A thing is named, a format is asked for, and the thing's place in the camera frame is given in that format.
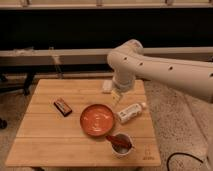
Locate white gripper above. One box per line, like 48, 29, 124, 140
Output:
111, 74, 135, 105

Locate orange ceramic bowl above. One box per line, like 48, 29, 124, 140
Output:
80, 104, 115, 137

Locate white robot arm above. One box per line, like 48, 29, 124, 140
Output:
107, 39, 213, 103

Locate red-brown utensil in cup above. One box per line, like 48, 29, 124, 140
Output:
106, 135, 132, 149

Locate brown chocolate bar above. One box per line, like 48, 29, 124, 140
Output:
54, 98, 72, 117

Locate white cup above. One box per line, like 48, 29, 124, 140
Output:
111, 133, 134, 158

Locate wooden table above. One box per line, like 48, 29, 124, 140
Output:
6, 79, 161, 167

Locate grey metal rail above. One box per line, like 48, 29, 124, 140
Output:
0, 47, 213, 67

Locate black cable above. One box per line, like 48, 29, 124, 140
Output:
166, 152, 204, 171

